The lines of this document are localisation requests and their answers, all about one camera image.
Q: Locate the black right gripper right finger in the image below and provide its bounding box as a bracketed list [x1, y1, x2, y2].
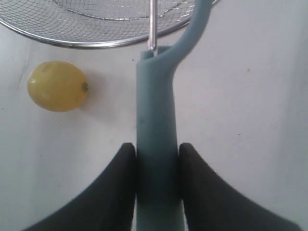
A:
[179, 143, 301, 231]

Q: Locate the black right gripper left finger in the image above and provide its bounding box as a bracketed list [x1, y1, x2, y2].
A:
[28, 143, 137, 231]

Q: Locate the teal handled peeler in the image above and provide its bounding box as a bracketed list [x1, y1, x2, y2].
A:
[136, 0, 212, 231]

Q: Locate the yellow lemon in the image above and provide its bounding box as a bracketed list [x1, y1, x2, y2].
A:
[27, 61, 89, 112]

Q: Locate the oval steel mesh basket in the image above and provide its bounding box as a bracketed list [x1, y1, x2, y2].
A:
[0, 0, 217, 50]

